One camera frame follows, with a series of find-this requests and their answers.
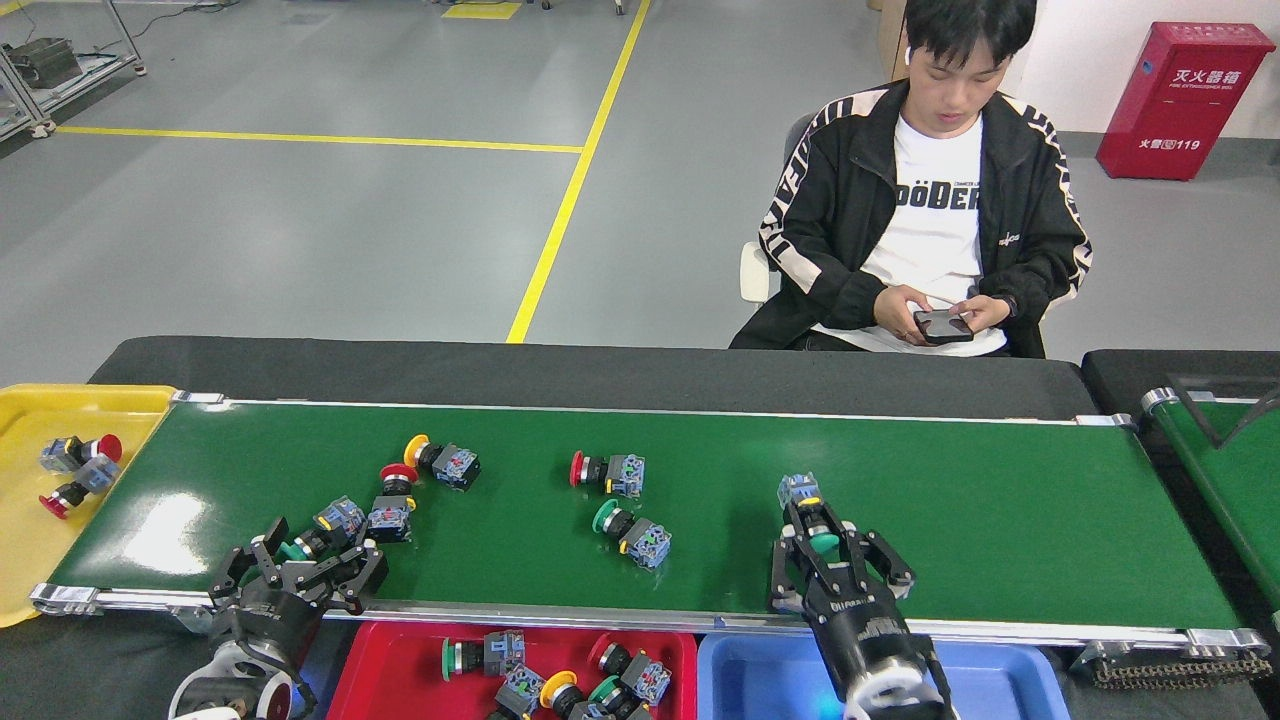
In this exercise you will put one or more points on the black guide bar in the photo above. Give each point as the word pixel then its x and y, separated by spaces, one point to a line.
pixel 1192 412

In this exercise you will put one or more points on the person's right hand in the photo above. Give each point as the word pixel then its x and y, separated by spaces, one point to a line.
pixel 895 310

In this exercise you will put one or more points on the black smartphone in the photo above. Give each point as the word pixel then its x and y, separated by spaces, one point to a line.
pixel 943 327

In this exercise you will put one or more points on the metal rack on wheels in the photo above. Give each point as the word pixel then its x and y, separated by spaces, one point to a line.
pixel 100 68

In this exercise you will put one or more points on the person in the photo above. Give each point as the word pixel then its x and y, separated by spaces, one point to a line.
pixel 840 200

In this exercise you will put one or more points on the grey office chair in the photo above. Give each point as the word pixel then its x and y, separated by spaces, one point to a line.
pixel 755 272

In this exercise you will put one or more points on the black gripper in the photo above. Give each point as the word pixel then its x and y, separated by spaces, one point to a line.
pixel 865 635
pixel 270 625

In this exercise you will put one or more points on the short green conveyor belt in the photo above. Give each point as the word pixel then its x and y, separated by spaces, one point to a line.
pixel 1240 480

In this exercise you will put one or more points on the green push button switch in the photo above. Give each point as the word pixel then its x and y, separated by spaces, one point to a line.
pixel 340 517
pixel 605 692
pixel 505 652
pixel 650 545
pixel 798 490

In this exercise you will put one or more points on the red plastic bin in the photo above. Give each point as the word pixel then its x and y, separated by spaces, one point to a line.
pixel 390 680

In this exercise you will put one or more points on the long green conveyor belt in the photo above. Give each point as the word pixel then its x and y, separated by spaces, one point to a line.
pixel 950 500

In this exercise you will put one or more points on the red fire extinguisher box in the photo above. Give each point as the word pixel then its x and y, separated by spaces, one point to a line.
pixel 1185 100

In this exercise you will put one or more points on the grey metal box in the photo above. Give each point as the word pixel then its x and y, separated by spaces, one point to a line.
pixel 45 62

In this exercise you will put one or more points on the yellow plastic tray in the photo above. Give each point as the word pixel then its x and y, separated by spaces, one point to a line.
pixel 50 560

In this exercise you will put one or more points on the person's left hand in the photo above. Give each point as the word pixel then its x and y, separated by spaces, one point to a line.
pixel 988 310

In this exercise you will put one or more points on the blue plastic bin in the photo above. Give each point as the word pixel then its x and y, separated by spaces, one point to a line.
pixel 750 680

